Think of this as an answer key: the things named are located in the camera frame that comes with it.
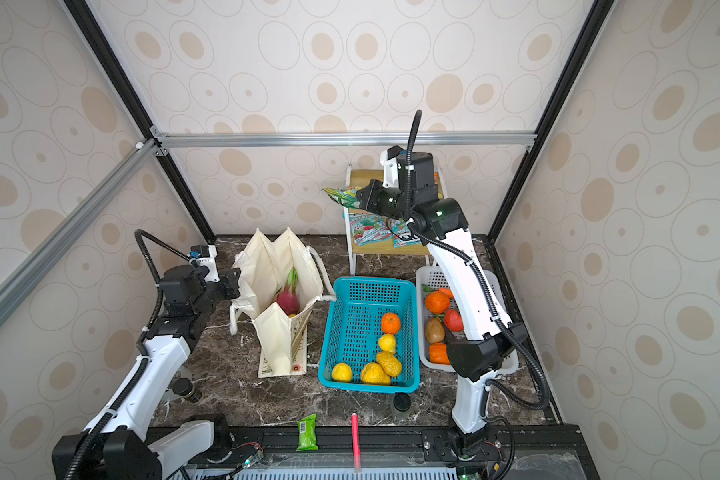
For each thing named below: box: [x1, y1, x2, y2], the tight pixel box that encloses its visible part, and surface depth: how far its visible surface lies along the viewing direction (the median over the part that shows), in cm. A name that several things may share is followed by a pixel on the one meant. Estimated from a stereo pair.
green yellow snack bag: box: [321, 186, 361, 209], surface depth 73 cm
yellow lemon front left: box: [332, 362, 353, 383], surface depth 82 cm
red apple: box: [444, 309, 464, 332], surface depth 91 cm
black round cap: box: [393, 392, 411, 412], surface depth 74 cm
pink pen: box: [351, 412, 361, 471], surface depth 76 cm
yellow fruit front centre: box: [360, 362, 390, 385], surface depth 82 cm
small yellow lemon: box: [378, 333, 397, 353], surface depth 89 cm
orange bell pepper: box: [428, 342, 451, 365], surface depth 84 cm
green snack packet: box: [296, 413, 319, 451], surface depth 76 cm
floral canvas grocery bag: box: [230, 227, 337, 378], surface depth 85 cm
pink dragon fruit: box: [276, 267, 300, 316], surface depth 99 cm
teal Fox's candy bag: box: [378, 218, 421, 248], surface depth 99 cm
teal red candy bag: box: [349, 212, 395, 247], surface depth 99 cm
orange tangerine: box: [382, 312, 401, 335], surface depth 92 cm
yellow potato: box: [425, 317, 445, 343], surface depth 90 cm
